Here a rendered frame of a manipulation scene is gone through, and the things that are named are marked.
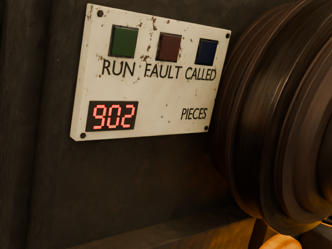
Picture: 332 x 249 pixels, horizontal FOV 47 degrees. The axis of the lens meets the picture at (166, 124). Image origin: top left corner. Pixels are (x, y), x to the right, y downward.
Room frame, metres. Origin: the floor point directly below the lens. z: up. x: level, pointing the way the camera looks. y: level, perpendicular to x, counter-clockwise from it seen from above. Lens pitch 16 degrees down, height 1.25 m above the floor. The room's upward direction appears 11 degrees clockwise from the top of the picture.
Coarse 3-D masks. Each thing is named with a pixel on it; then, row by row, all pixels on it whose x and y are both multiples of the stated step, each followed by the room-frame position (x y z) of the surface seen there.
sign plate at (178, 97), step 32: (96, 32) 0.49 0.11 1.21; (160, 32) 0.56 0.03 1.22; (192, 32) 0.60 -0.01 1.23; (224, 32) 0.65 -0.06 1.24; (96, 64) 0.49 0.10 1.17; (128, 64) 0.53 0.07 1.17; (160, 64) 0.57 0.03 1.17; (192, 64) 0.61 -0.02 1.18; (96, 96) 0.50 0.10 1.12; (128, 96) 0.53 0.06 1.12; (160, 96) 0.57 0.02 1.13; (192, 96) 0.62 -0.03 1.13; (96, 128) 0.50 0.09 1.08; (128, 128) 0.54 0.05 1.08; (160, 128) 0.58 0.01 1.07; (192, 128) 0.63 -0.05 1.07
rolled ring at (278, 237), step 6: (270, 240) 0.72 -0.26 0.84; (276, 240) 0.72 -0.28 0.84; (282, 240) 0.72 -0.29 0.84; (288, 240) 0.73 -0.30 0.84; (294, 240) 0.74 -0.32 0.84; (264, 246) 0.71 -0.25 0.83; (270, 246) 0.71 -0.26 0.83; (276, 246) 0.71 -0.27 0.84; (282, 246) 0.71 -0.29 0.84; (288, 246) 0.72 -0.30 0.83; (294, 246) 0.74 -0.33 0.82; (300, 246) 0.76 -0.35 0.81
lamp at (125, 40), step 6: (114, 30) 0.50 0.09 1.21; (120, 30) 0.51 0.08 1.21; (126, 30) 0.51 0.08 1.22; (132, 30) 0.52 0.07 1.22; (114, 36) 0.50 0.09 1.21; (120, 36) 0.51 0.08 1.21; (126, 36) 0.51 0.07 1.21; (132, 36) 0.52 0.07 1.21; (114, 42) 0.50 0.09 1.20; (120, 42) 0.51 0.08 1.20; (126, 42) 0.52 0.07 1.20; (132, 42) 0.52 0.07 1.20; (114, 48) 0.50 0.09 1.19; (120, 48) 0.51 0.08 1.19; (126, 48) 0.52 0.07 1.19; (132, 48) 0.52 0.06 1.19; (114, 54) 0.50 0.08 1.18; (120, 54) 0.51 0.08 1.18; (126, 54) 0.52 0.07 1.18; (132, 54) 0.52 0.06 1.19
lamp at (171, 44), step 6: (162, 36) 0.56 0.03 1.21; (168, 36) 0.56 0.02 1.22; (174, 36) 0.57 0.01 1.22; (162, 42) 0.56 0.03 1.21; (168, 42) 0.56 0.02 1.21; (174, 42) 0.57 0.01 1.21; (162, 48) 0.56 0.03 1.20; (168, 48) 0.57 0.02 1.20; (174, 48) 0.57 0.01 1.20; (162, 54) 0.56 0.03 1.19; (168, 54) 0.57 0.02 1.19; (174, 54) 0.58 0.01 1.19; (174, 60) 0.58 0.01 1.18
